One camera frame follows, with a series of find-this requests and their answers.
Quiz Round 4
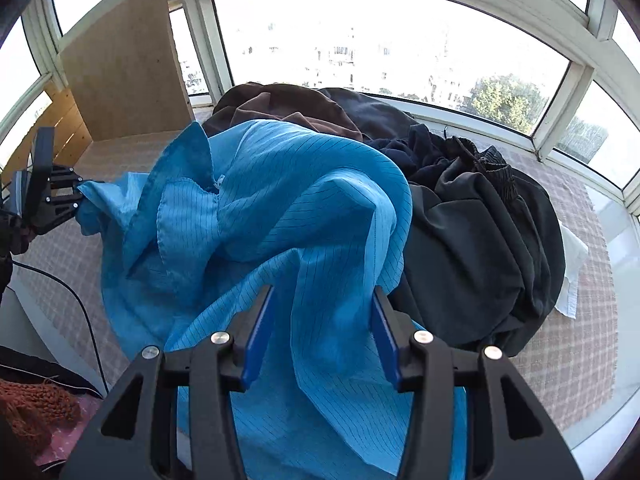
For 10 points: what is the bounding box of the blue striped work jacket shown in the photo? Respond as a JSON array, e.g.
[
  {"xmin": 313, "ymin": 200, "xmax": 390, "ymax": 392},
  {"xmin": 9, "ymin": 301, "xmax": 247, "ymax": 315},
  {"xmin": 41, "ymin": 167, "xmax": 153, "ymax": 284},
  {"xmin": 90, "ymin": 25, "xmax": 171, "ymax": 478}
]
[{"xmin": 77, "ymin": 119, "xmax": 412, "ymax": 479}]

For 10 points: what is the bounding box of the wooden plank panel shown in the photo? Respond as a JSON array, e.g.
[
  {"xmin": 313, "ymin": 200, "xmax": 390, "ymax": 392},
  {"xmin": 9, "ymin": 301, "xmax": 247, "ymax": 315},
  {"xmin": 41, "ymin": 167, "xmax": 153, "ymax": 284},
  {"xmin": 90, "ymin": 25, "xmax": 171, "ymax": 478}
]
[{"xmin": 1, "ymin": 82, "xmax": 92, "ymax": 184}]

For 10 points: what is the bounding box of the pink bow-print shirt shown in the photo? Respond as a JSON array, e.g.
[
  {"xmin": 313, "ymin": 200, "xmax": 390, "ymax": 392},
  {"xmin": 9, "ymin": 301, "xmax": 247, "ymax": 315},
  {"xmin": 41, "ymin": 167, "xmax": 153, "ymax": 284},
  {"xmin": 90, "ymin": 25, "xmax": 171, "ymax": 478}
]
[{"xmin": 35, "ymin": 394, "xmax": 102, "ymax": 466}]

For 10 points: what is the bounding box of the pink plaid table mat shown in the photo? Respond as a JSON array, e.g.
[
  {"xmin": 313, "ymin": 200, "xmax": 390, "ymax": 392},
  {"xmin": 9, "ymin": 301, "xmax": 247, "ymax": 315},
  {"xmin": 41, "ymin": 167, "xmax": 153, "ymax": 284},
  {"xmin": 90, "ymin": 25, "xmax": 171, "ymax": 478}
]
[{"xmin": 14, "ymin": 106, "xmax": 622, "ymax": 434}]

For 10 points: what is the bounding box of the rust knitted sleeve cuff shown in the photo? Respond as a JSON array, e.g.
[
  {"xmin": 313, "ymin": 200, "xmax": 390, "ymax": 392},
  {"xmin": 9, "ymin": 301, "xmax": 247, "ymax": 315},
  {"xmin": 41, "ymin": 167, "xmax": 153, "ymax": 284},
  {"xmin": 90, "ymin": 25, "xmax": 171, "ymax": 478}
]
[{"xmin": 1, "ymin": 380, "xmax": 81, "ymax": 458}]

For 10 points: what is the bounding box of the light wooden board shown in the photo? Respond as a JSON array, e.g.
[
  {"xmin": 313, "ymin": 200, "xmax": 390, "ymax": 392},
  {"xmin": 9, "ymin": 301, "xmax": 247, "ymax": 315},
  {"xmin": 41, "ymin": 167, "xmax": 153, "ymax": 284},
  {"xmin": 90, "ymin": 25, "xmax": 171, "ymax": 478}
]
[{"xmin": 61, "ymin": 0, "xmax": 193, "ymax": 142}]

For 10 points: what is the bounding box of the black zip jacket worn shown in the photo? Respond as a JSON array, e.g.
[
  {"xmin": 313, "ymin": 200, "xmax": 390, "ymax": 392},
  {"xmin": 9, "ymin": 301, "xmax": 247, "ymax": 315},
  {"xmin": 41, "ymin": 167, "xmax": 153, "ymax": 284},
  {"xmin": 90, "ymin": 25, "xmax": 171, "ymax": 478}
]
[{"xmin": 0, "ymin": 347, "xmax": 104, "ymax": 399}]

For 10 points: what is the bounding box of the black jacket garment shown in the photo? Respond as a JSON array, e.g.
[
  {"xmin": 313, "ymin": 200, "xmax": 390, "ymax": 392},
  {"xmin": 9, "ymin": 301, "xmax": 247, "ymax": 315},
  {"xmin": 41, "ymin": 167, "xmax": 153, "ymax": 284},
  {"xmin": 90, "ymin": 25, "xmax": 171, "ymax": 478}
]
[{"xmin": 382, "ymin": 128, "xmax": 565, "ymax": 356}]

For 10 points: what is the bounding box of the white cloth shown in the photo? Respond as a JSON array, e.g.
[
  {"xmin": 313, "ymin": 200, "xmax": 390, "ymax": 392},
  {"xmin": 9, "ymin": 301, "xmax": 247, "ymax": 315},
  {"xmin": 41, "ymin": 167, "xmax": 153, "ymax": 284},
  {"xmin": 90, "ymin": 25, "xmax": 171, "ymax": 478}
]
[{"xmin": 555, "ymin": 223, "xmax": 589, "ymax": 320}]

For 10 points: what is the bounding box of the brown garment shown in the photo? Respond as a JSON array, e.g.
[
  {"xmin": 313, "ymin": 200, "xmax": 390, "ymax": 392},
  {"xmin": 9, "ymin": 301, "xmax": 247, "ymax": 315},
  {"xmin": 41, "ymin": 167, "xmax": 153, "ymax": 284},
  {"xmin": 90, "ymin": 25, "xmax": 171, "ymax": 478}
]
[{"xmin": 203, "ymin": 82, "xmax": 363, "ymax": 141}]

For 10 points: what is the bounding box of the dark navy garment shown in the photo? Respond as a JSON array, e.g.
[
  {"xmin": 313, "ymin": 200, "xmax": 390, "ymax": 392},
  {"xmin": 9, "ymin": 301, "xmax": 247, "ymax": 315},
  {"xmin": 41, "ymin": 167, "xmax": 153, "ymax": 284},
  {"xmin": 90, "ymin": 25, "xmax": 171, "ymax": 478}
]
[{"xmin": 320, "ymin": 88, "xmax": 457, "ymax": 190}]

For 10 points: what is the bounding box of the black cable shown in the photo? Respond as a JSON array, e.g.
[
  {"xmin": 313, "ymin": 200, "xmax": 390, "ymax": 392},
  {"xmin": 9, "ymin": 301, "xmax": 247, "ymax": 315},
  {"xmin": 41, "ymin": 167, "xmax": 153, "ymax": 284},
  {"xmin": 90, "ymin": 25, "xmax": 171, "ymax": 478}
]
[{"xmin": 8, "ymin": 259, "xmax": 112, "ymax": 396}]

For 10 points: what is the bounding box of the white window frame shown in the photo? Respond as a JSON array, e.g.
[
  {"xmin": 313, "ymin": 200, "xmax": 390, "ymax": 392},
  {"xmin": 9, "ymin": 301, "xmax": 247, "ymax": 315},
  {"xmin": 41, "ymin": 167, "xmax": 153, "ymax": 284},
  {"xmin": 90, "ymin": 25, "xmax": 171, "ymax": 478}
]
[{"xmin": 1, "ymin": 0, "xmax": 639, "ymax": 216}]

